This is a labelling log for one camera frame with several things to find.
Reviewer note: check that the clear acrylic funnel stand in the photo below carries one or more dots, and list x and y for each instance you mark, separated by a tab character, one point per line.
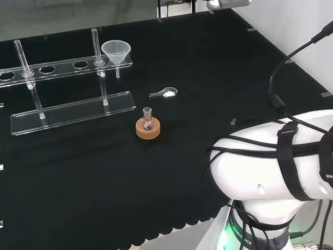
70	104

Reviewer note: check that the black bench cloth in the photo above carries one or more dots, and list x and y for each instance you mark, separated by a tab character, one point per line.
109	169

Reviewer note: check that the small round-bottom glass flask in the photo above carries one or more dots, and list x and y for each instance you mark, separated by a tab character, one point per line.
147	120

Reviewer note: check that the translucent plastic funnel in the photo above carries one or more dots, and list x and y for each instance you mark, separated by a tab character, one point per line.
116	52

